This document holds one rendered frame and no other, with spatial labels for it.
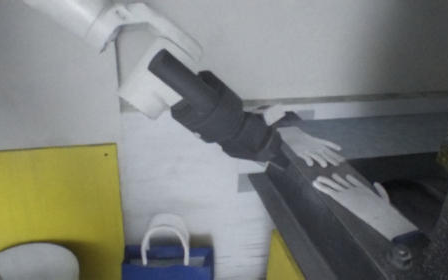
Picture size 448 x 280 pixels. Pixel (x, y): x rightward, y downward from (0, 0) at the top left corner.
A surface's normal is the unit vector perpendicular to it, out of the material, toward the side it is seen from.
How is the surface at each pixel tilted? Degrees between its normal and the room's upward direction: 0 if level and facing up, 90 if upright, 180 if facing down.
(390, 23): 90
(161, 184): 90
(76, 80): 90
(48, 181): 87
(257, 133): 70
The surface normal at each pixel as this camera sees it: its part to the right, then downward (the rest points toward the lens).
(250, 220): 0.24, 0.44
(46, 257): 0.00, 0.39
